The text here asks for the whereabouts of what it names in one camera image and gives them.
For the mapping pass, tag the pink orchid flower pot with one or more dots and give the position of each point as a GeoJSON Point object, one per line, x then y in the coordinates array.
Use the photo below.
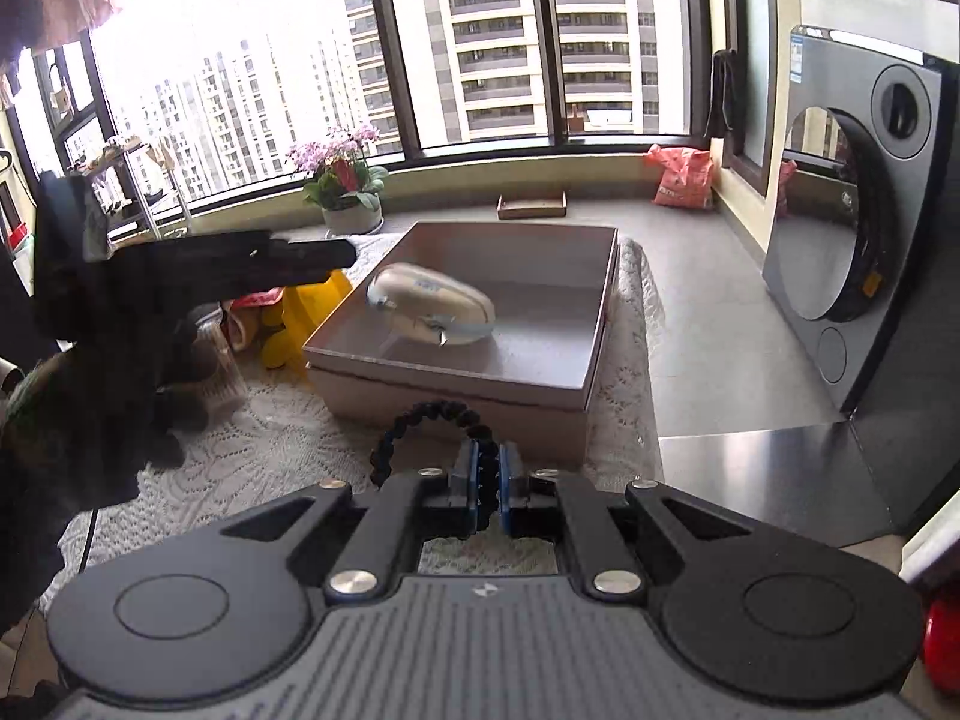
{"type": "Point", "coordinates": [341, 179]}

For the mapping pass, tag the dark gloved left hand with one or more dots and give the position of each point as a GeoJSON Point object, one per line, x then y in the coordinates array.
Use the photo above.
{"type": "Point", "coordinates": [80, 428]}

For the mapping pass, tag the white lace tablecloth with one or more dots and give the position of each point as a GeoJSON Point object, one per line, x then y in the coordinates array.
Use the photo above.
{"type": "Point", "coordinates": [283, 438]}

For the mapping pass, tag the grey front-load washing machine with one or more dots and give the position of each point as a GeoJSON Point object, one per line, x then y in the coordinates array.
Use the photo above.
{"type": "Point", "coordinates": [867, 125]}

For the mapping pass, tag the metal shoe rack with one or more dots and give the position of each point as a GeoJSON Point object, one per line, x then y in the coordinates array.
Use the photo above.
{"type": "Point", "coordinates": [134, 183]}

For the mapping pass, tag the yellow duck plush toy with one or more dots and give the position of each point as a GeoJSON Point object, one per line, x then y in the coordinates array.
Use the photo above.
{"type": "Point", "coordinates": [286, 326]}

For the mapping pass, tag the pink cardboard box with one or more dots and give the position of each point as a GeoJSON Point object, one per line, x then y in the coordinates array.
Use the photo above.
{"type": "Point", "coordinates": [509, 318]}

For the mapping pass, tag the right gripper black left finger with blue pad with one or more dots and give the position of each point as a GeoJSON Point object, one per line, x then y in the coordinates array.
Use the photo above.
{"type": "Point", "coordinates": [345, 548]}

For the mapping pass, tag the small wooden tray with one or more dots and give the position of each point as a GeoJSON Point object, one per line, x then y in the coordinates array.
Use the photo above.
{"type": "Point", "coordinates": [535, 207]}

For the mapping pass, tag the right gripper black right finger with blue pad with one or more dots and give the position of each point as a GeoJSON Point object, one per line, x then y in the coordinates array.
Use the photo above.
{"type": "Point", "coordinates": [648, 543]}

